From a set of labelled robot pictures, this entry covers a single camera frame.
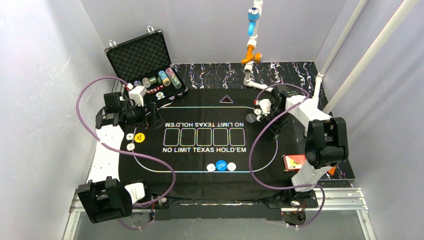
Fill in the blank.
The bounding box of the yellow big blind button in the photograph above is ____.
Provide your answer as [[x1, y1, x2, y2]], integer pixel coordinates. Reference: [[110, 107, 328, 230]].
[[133, 132, 146, 143]]

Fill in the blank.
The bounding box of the white grey poker chip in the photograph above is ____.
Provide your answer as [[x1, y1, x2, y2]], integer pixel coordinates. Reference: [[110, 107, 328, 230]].
[[254, 109, 262, 116], [126, 142, 136, 152], [227, 162, 237, 172]]

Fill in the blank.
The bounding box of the clear dealer button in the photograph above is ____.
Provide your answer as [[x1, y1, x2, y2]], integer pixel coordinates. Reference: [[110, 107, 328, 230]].
[[245, 113, 258, 123]]

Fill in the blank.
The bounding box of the red playing card box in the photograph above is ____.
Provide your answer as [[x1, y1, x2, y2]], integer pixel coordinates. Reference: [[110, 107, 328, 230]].
[[281, 154, 307, 172]]

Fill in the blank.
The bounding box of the blue small blind button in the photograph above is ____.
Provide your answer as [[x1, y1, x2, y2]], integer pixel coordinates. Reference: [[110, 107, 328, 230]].
[[215, 160, 228, 172]]

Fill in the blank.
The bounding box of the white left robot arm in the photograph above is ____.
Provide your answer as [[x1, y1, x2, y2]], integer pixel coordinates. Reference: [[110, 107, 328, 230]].
[[77, 92, 153, 224]]

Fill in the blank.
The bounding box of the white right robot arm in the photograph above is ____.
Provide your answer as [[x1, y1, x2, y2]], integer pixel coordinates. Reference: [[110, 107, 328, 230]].
[[264, 83, 349, 192]]

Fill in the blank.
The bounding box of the blue chip stack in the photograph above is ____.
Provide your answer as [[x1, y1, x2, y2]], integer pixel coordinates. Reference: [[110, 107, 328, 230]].
[[158, 70, 171, 86]]

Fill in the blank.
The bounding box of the pink green chip stack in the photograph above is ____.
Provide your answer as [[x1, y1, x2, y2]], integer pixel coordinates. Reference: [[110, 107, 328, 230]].
[[165, 67, 182, 89]]

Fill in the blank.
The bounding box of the black aluminium chip case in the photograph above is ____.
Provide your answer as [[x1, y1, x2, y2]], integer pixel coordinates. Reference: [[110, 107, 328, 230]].
[[104, 29, 188, 107]]

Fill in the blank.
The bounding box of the black poker table mat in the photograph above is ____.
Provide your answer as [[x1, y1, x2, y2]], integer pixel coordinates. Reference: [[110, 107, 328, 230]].
[[118, 89, 305, 201]]

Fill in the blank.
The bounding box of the orange black small tool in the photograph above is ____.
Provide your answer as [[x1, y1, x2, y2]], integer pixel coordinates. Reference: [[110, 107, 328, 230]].
[[326, 166, 339, 179]]

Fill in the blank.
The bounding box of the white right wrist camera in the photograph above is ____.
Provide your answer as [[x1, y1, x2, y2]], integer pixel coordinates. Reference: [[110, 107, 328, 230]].
[[253, 99, 272, 116]]

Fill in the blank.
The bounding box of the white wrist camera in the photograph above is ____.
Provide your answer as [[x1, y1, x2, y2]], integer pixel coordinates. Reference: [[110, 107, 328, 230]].
[[128, 85, 148, 107], [253, 99, 272, 116]]

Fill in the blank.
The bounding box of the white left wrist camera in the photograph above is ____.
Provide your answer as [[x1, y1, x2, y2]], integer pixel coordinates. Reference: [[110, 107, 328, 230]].
[[128, 85, 148, 107]]

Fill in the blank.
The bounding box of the white pvc pipe frame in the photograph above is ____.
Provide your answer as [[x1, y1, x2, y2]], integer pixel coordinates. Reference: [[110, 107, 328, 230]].
[[254, 0, 424, 116]]

